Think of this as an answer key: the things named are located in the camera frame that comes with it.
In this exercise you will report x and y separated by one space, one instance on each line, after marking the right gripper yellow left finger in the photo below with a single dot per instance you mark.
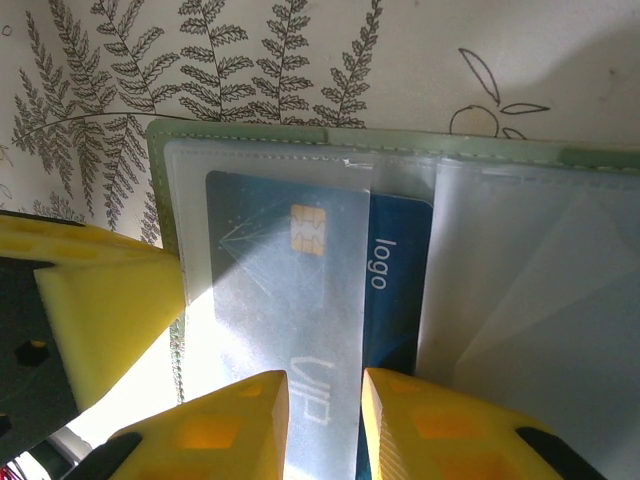
225 450

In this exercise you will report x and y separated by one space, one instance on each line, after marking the clear plastic card case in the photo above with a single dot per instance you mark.
525 250

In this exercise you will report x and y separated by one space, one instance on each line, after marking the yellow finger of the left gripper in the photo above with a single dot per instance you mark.
115 310
50 245

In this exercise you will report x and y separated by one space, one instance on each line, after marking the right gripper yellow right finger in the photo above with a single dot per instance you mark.
450 450

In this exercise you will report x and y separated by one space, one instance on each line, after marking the floral tablecloth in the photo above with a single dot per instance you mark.
400 50

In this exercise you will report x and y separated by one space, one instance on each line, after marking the dark blue VIP card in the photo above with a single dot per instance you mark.
395 300

